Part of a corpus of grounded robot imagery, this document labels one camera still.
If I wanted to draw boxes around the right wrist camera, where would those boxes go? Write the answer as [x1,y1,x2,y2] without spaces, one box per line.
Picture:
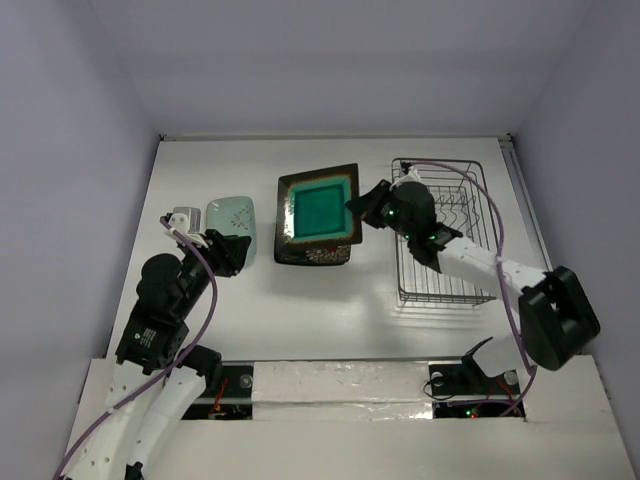
[396,161,421,184]

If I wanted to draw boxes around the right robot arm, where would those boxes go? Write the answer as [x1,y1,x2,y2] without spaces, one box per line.
[346,180,601,392]

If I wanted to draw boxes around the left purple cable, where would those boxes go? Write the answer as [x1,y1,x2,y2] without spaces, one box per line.
[52,215,219,480]

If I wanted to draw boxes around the wire dish rack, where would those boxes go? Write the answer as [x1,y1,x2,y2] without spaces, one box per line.
[391,158,499,307]

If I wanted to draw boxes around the dark green square plate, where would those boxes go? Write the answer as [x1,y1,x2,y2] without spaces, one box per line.
[275,163,362,251]

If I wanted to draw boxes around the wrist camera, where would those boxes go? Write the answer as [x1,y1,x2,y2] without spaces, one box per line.
[396,161,421,184]
[161,206,206,246]

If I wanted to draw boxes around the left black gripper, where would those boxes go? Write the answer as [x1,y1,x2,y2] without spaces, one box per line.
[177,226,251,315]

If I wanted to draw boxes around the purple cable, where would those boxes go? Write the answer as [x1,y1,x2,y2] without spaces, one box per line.
[399,160,539,419]
[52,215,219,480]

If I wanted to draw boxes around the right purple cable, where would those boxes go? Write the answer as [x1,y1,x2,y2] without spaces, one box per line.
[399,160,539,419]

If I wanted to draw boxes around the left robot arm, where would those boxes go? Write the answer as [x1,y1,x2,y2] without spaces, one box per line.
[54,227,252,479]

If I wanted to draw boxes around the light green plate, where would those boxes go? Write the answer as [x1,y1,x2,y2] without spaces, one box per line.
[205,196,257,267]

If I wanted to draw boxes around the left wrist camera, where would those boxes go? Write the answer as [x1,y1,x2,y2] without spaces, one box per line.
[161,206,206,246]

